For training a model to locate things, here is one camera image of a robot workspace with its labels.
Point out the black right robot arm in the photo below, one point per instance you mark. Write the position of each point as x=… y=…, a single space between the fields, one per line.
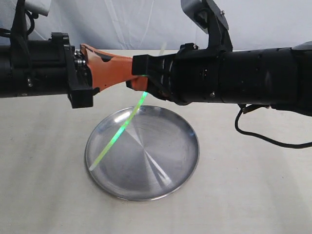
x=280 y=77

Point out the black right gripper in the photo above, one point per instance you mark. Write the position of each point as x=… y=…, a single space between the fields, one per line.
x=190 y=75

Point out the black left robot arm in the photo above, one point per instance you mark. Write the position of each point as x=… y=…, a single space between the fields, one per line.
x=7 y=70

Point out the white backdrop curtain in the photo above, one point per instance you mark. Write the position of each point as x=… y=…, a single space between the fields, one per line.
x=149 y=24

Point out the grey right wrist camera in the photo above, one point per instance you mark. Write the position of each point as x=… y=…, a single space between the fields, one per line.
x=211 y=20

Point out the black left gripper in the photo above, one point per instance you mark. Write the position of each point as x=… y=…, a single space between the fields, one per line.
x=52 y=67

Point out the green plastic straw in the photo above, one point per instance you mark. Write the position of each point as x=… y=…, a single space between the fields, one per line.
x=125 y=123

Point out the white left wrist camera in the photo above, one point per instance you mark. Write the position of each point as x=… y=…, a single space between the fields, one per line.
x=40 y=7

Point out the round stainless steel plate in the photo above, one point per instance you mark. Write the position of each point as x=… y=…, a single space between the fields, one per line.
x=153 y=157

